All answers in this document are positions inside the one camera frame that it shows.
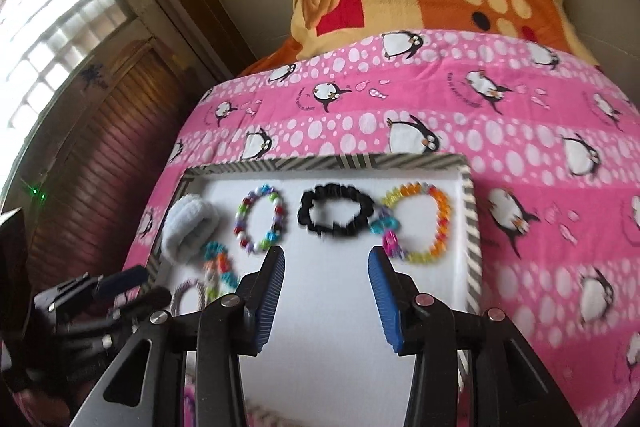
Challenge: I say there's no window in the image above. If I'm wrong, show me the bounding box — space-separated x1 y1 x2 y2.
0 0 139 188

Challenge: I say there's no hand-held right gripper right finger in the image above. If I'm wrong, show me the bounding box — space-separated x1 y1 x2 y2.
367 247 583 427

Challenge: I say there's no purple bead bracelet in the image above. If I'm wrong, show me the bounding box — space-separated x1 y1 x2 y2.
170 279 208 316

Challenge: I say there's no light blue fuzzy scrunchie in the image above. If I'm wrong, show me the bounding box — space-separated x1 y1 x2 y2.
161 194 221 264

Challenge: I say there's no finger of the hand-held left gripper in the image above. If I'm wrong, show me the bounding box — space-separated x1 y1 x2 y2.
34 266 151 315
55 287 173 358

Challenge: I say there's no striped cardboard box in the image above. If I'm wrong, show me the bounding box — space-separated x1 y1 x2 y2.
145 152 484 427

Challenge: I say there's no orange bead bracelet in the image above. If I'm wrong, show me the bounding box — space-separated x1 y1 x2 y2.
382 182 454 266

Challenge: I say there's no multicolour bead bracelet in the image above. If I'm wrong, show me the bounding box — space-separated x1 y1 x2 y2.
234 184 290 256

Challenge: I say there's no turquoise blue bracelet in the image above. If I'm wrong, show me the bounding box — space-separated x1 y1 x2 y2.
200 241 239 301

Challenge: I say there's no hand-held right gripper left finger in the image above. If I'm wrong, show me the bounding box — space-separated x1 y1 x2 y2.
70 246 287 427

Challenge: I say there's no pink penguin blanket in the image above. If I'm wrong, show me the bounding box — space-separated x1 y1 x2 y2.
120 27 640 427

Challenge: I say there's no black scrunchie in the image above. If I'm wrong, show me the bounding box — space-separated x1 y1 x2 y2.
297 182 376 241

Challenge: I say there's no wooden wardrobe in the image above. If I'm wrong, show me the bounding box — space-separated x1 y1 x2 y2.
25 34 212 269

